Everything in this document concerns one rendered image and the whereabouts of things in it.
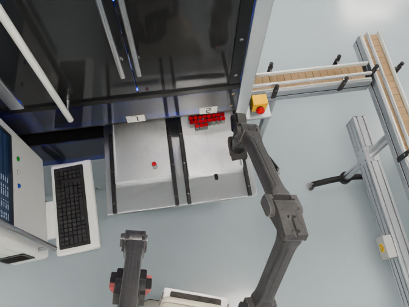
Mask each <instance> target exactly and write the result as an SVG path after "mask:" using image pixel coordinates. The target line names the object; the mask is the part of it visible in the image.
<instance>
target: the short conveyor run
mask: <svg viewBox="0 0 409 307"><path fill-rule="evenodd" d="M340 59H341V55H340V54H338V55H337V58H336V59H335V61H334V62H333V64H332V65H327V66H317V67H311V68H300V69H289V70H283V71H273V72H272V69H273V64H274V63H273V62H270V64H269V66H268V69H267V72H262V73H256V77H255V81H254V85H253V90H252V92H255V91H265V92H266V95H267V99H268V101H277V100H283V99H293V98H299V97H309V96H319V95H325V94H335V93H345V92H351V91H361V90H366V89H367V88H368V87H369V86H370V84H371V83H372V78H371V76H370V75H371V74H372V71H368V68H367V64H368V61H367V62H355V63H344V64H339V61H340Z"/></svg>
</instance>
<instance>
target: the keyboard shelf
mask: <svg viewBox="0 0 409 307"><path fill-rule="evenodd" d="M78 164H82V165H83V175H84V182H85V193H86V204H87V211H88V222H89V233H90V240H91V243H90V244H87V245H81V246H78V247H73V248H70V249H64V250H60V247H59V238H58V222H57V206H56V196H55V180H54V169H59V168H65V167H68V166H75V165H78ZM51 177H52V195H53V201H51V202H46V203H45V204H46V223H47V240H50V239H56V246H57V256H59V257H61V256H66V255H72V254H75V253H80V252H86V251H89V250H94V249H99V248H100V247H101V243H100V232H99V222H98V216H97V205H96V195H95V189H94V179H93V169H92V163H91V160H84V161H78V162H74V163H68V164H63V165H58V166H53V167H51Z"/></svg>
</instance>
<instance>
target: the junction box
mask: <svg viewBox="0 0 409 307"><path fill-rule="evenodd" d="M376 243H377V246H378V249H379V252H380V256H381V259H382V260H386V259H392V258H396V257H398V255H397V252H396V249H395V246H394V243H393V240H392V237H391V235H383V236H380V237H378V238H376Z"/></svg>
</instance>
